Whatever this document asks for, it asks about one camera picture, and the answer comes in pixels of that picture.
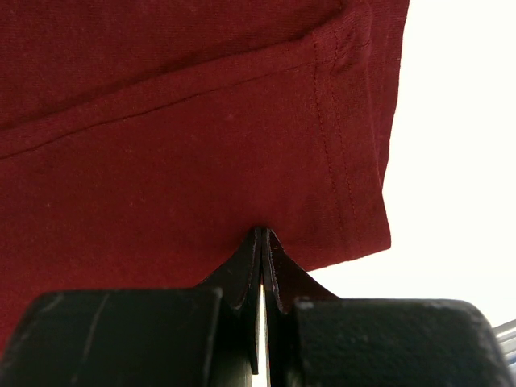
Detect dark red t shirt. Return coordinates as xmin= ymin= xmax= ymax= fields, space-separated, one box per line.
xmin=1 ymin=1 xmax=409 ymax=344

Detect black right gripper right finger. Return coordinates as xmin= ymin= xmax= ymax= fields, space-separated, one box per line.
xmin=261 ymin=228 xmax=342 ymax=315

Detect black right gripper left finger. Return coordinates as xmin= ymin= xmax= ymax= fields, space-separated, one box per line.
xmin=197 ymin=228 xmax=262 ymax=375

